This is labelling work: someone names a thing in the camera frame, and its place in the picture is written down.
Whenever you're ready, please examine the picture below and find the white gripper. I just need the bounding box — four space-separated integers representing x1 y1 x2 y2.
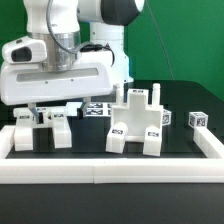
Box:
0 63 113 124

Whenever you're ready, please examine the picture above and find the white chair backrest part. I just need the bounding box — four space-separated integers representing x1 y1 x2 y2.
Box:
13 106 72 151

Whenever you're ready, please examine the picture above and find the white chair seat part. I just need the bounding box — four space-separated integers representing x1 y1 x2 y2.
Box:
111 83 163 142

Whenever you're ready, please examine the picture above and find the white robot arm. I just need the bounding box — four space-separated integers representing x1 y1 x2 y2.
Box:
0 0 145 121

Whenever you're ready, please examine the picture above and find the white sheet with tags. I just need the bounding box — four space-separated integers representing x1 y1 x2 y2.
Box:
66 102 111 117

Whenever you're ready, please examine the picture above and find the white U-shaped border fence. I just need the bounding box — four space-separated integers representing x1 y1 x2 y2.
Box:
0 125 224 184

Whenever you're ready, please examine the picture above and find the white tagged cube far right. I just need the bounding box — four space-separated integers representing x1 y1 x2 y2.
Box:
188 111 208 129

